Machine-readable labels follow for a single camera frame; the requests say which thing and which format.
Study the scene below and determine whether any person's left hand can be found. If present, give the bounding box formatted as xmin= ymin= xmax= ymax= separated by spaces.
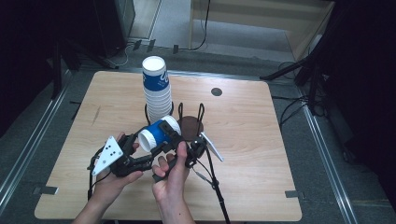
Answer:
xmin=90 ymin=132 xmax=145 ymax=208

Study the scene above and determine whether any black wire cup holder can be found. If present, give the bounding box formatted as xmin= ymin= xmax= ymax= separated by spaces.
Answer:
xmin=144 ymin=101 xmax=206 ymax=144

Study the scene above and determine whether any dark cabinet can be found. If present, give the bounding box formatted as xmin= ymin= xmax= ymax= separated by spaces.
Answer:
xmin=92 ymin=0 xmax=136 ymax=59

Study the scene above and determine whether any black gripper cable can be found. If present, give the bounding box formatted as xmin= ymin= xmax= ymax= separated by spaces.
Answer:
xmin=191 ymin=148 xmax=232 ymax=224
xmin=87 ymin=147 xmax=111 ymax=202

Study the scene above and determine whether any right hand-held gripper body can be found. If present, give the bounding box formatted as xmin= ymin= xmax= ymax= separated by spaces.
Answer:
xmin=172 ymin=132 xmax=224 ymax=170

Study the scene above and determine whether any aluminium floor rail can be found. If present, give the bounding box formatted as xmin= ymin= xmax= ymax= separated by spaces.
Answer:
xmin=0 ymin=74 xmax=71 ymax=206
xmin=297 ymin=87 xmax=361 ymax=224

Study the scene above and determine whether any black hanging cable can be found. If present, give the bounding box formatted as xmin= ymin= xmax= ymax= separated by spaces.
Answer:
xmin=178 ymin=0 xmax=212 ymax=52

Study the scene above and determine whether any black floor cable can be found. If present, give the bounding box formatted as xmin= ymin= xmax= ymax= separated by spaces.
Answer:
xmin=278 ymin=98 xmax=312 ymax=129
xmin=271 ymin=94 xmax=312 ymax=103

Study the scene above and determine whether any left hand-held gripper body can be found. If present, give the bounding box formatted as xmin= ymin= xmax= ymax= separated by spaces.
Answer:
xmin=91 ymin=133 xmax=140 ymax=179

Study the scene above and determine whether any blue white paper cup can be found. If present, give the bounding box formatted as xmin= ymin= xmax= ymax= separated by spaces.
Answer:
xmin=137 ymin=115 xmax=182 ymax=153

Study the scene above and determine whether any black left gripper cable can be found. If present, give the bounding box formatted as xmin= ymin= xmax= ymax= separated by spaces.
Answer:
xmin=87 ymin=147 xmax=111 ymax=202

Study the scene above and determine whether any black tripod stand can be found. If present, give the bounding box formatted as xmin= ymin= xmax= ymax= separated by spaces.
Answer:
xmin=260 ymin=31 xmax=331 ymax=116

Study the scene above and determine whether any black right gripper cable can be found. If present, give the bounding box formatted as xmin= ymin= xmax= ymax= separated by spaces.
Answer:
xmin=191 ymin=148 xmax=232 ymax=224

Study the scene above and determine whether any person's right hand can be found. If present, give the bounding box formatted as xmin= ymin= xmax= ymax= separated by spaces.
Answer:
xmin=151 ymin=141 xmax=191 ymax=203

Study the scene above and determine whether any stack of paper cups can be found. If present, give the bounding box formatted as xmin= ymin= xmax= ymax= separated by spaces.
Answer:
xmin=141 ymin=55 xmax=174 ymax=125

